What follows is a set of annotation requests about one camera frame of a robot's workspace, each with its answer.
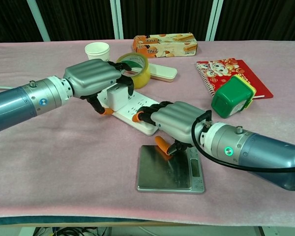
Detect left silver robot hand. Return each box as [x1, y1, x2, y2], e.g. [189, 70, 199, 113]
[62, 58, 135, 116]

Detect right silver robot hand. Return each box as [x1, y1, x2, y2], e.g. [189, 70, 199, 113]
[132, 100, 212, 160]

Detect white power adapter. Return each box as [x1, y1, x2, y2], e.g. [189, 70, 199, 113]
[106, 84, 132, 112]

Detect white power strip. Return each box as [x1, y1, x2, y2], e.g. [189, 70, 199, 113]
[98, 88, 170, 136]

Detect white paper cup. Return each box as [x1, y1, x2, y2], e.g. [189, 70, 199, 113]
[85, 42, 111, 61]

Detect white pink flat case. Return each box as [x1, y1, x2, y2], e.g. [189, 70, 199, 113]
[149, 63, 178, 83]

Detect yellow packing tape roll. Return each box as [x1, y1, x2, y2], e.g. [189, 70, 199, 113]
[116, 52, 151, 89]

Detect silver digital scale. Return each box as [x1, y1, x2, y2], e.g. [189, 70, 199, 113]
[137, 145, 206, 193]

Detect green plastic container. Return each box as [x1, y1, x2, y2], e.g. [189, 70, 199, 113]
[210, 75, 257, 119]

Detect orange biscuit box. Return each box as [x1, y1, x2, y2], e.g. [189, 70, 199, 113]
[132, 32, 199, 59]

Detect red spiral notebook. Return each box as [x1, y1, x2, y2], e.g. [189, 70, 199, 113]
[196, 58, 274, 100]

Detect pink tablecloth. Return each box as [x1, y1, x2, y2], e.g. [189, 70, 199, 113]
[0, 39, 295, 228]

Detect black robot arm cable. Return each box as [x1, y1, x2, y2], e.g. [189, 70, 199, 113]
[191, 110, 295, 173]

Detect white frame post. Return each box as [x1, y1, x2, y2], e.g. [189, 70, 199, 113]
[204, 0, 224, 42]
[110, 0, 124, 40]
[26, 0, 51, 42]

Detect black cables under table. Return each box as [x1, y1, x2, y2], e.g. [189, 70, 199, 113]
[34, 226, 109, 236]

